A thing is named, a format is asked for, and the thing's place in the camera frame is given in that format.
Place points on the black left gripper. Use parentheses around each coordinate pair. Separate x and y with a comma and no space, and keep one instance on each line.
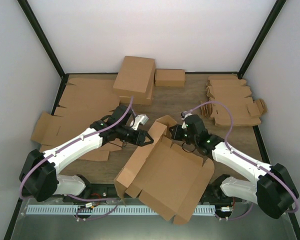
(140,135)

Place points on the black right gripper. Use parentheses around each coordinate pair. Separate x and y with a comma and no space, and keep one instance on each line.
(175,135)

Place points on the large cardboard box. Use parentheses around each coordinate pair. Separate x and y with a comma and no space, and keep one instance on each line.
(164,166)
(135,77)

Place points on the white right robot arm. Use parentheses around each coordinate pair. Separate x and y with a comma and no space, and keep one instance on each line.
(268,186)

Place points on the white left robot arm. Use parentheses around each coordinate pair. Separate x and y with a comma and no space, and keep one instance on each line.
(40,174)

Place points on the lower folded cardboard box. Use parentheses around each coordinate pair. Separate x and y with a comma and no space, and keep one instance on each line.
(147,101)

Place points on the small folded cardboard box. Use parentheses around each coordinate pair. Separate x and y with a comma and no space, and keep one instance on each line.
(170,78)

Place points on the large folded cardboard box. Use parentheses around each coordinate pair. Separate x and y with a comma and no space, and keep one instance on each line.
(135,77)

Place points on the left stack flat cardboard blanks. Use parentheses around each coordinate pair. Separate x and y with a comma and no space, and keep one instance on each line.
(84,101)

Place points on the stack flat cardboard blanks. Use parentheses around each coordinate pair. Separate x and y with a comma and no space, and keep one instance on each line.
(84,101)
(234,99)

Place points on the right stack flat cardboard blanks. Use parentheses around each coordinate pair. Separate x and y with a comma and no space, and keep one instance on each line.
(234,99)

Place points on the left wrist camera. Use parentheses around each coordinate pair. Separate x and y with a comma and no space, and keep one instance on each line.
(138,120)

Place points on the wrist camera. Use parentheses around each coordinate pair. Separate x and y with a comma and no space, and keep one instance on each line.
(138,120)
(186,118)

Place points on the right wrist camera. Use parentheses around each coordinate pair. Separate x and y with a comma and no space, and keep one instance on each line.
(186,118)

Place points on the black frame base rail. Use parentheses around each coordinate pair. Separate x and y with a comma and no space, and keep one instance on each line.
(212,194)

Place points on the white slotted cable duct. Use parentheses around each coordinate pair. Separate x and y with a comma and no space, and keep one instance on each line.
(120,210)

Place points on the right black frame post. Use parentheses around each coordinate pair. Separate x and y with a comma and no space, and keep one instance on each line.
(266,27)

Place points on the black frame post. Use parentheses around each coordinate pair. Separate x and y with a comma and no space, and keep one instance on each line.
(266,27)
(32,19)

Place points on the left black frame post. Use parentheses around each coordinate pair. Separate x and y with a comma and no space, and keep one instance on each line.
(32,19)

